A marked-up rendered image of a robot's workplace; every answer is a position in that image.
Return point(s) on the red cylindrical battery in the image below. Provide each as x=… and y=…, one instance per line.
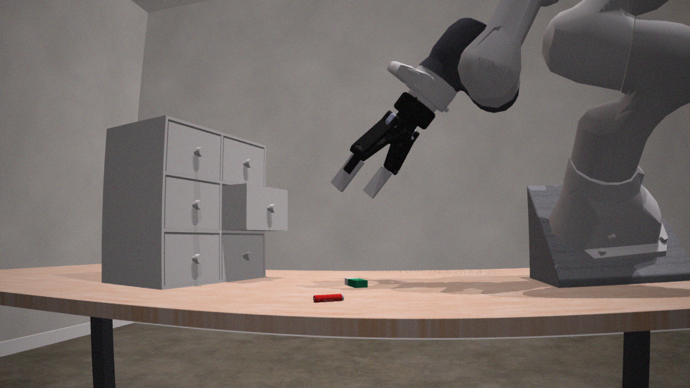
x=328, y=298

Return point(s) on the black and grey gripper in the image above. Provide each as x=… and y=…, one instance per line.
x=398, y=130

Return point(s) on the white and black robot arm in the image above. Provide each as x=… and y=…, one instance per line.
x=603, y=211

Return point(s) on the grey chest of drawers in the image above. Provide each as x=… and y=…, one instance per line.
x=133, y=204

